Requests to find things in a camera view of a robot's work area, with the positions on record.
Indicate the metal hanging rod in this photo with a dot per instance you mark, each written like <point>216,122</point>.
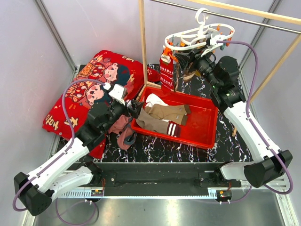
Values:
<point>229,17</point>

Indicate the pink and teal garment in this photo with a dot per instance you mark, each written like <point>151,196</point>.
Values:
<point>127,135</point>

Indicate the red christmas sock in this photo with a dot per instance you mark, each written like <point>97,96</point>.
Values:
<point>166,66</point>

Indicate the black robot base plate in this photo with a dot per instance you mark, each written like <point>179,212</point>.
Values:
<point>202,174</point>

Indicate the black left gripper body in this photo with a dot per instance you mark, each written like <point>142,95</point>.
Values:
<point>122,109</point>

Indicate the red cartoon bear pillow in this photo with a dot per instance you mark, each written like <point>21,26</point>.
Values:
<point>71,109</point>

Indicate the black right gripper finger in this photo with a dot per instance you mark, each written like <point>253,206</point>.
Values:
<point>185,68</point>
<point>183,58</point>

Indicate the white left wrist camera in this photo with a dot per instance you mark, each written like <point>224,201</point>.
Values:
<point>116,92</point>

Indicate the wooden rack frame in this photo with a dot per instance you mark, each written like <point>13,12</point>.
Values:
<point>267,15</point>

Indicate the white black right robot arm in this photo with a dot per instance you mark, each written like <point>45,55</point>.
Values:
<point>269,162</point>

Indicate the brown hanging sock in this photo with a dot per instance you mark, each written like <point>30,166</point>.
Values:
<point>188,74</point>

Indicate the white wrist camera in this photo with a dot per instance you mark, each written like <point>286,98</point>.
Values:
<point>212,43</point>
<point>116,92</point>

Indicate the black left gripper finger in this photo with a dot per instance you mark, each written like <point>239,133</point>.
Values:
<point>135,113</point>
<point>137,105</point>

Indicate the taupe ribbed sock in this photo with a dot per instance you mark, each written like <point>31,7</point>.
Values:
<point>147,122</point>

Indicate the maroon striped cuff sock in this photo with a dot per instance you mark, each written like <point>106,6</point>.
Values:
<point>173,129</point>

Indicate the red plastic bin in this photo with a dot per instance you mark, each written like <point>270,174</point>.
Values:
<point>200,129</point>

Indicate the white sock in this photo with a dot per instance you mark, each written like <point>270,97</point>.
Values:
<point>153,99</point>

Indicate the white round clip hanger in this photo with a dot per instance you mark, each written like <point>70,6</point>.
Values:
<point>197,37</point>

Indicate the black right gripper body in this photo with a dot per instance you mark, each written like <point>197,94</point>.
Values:
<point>195,57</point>

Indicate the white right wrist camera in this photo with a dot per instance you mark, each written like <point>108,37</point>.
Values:
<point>212,43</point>

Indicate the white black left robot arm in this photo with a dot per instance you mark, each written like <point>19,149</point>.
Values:
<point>39,188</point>

